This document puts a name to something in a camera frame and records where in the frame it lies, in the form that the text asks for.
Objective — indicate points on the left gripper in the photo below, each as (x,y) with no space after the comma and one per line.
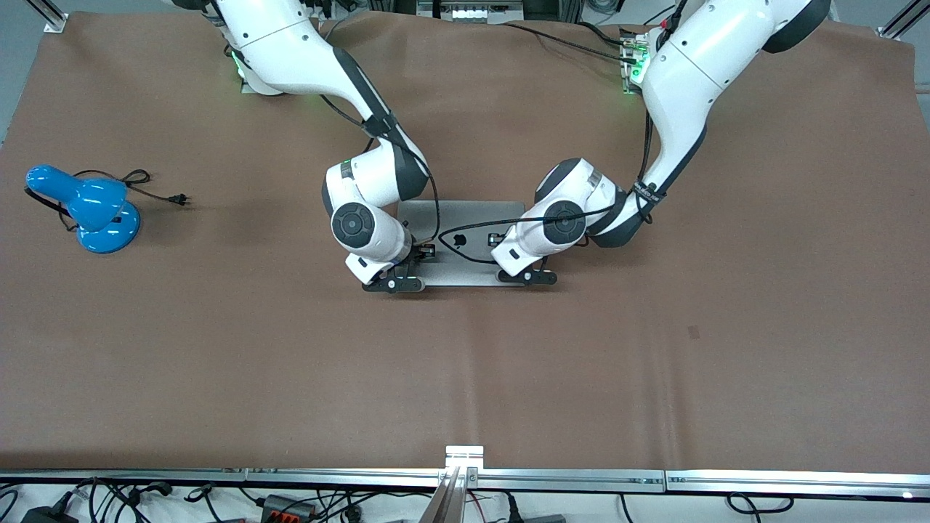
(498,239)

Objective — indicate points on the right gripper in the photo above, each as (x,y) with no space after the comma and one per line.
(422,251)

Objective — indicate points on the grey laptop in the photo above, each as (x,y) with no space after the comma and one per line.
(472,218)

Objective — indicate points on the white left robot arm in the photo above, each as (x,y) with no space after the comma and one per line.
(697,65)

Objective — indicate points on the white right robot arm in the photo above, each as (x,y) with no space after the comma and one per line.
(290,43)

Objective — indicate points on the brown table mat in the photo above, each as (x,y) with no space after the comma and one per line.
(465,363)

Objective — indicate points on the device with white lights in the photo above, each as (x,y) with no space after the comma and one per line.
(471,10)

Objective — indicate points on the black red connector box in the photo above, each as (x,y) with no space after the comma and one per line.
(289,506)

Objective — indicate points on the blue desk lamp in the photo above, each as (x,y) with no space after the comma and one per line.
(102,211)

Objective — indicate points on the black power adapter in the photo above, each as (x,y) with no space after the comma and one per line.
(49,515)

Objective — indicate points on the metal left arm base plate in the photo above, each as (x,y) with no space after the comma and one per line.
(631,58)

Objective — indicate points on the silver camera mount beam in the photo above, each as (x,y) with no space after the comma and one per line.
(456,494)

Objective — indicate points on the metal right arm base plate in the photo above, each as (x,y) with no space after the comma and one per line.
(245,86)

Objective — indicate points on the silver aluminium rail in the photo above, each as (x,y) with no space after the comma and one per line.
(123,475)
(799,483)
(567,480)

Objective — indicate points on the aluminium frame post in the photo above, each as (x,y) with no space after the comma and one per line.
(51,16)
(904,22)

